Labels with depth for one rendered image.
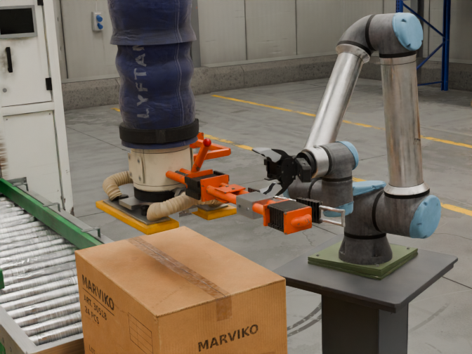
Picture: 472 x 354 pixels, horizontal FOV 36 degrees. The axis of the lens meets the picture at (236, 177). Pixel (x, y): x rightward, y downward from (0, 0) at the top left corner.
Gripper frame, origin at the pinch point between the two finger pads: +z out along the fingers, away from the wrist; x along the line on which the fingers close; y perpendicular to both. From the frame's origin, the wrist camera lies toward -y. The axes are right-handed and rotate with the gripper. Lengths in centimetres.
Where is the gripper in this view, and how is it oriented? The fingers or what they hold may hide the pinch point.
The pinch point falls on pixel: (253, 177)
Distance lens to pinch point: 198.2
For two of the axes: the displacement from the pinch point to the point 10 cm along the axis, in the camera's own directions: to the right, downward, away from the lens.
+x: -0.4, -9.7, -2.5
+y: -5.7, -1.8, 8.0
